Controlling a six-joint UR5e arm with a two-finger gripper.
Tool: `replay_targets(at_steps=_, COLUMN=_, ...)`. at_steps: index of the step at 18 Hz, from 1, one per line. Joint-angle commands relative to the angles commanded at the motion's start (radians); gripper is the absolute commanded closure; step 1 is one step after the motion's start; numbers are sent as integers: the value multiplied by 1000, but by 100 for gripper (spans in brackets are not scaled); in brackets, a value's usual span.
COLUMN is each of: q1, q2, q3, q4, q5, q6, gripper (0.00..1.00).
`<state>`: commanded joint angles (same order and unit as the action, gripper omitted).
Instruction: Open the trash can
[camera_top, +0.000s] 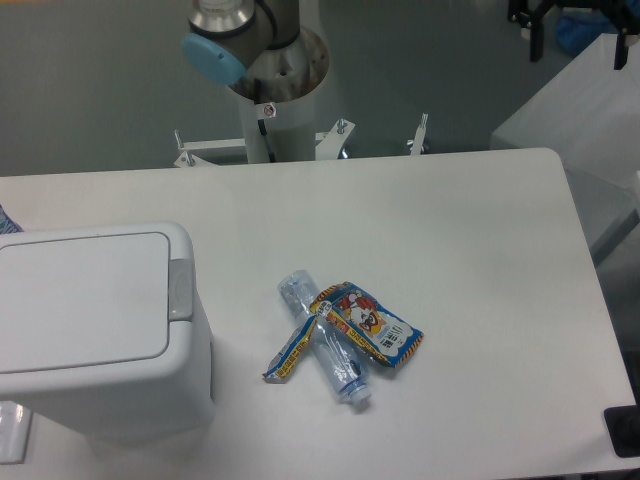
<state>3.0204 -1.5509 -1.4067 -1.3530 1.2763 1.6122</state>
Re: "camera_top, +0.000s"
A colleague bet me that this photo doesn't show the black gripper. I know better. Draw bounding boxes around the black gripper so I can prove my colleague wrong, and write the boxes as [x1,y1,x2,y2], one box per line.
[507,0,639,70]

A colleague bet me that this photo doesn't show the grey trash can push button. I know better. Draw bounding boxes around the grey trash can push button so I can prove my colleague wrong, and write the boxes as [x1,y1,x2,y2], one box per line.
[168,259,195,322]

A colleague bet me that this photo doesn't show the white plastic trash can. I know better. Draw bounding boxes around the white plastic trash can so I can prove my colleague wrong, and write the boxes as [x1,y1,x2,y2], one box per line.
[1,222,214,439]

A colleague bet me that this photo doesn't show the blue object in background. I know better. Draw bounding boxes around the blue object in background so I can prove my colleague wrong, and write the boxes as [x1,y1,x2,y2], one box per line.
[555,9,617,57]

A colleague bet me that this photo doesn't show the white side table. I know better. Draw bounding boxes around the white side table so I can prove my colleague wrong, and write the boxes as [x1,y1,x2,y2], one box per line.
[490,34,639,263]

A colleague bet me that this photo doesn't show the blue cartoon snack wrapper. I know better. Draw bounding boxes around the blue cartoon snack wrapper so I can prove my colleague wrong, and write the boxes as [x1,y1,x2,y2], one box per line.
[263,282,424,383]

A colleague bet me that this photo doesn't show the black device at table edge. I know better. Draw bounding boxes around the black device at table edge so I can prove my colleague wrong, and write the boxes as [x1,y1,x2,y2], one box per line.
[604,405,639,458]

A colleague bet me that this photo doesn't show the crushed clear plastic bottle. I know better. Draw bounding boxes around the crushed clear plastic bottle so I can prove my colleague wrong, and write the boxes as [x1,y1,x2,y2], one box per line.
[278,270,371,411]

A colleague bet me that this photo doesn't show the blue patterned cloth item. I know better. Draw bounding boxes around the blue patterned cloth item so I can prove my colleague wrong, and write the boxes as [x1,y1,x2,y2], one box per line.
[0,206,23,235]

